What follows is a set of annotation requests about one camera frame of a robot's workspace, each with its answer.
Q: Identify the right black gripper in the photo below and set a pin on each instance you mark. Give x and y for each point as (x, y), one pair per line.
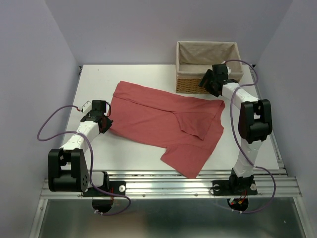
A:
(208, 75)

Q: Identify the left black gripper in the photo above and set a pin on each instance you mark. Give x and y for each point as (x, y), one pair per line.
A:
(107, 125)

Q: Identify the red t shirt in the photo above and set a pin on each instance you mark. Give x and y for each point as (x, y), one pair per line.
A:
(188, 128)

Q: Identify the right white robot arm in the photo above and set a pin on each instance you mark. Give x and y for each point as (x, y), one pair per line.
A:
(254, 126)

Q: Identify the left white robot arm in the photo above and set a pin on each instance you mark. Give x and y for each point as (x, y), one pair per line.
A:
(67, 168)

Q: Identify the wicker basket with liner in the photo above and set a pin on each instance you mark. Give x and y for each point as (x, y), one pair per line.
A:
(194, 58)

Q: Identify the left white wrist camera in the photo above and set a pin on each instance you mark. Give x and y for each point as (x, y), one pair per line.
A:
(86, 107)

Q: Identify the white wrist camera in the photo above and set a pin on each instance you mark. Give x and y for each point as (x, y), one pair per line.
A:
(229, 68)
(86, 107)

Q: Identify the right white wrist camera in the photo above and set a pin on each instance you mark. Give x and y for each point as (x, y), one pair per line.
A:
(229, 68)

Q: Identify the aluminium mounting rail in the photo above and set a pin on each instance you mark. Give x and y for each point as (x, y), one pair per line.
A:
(170, 184)

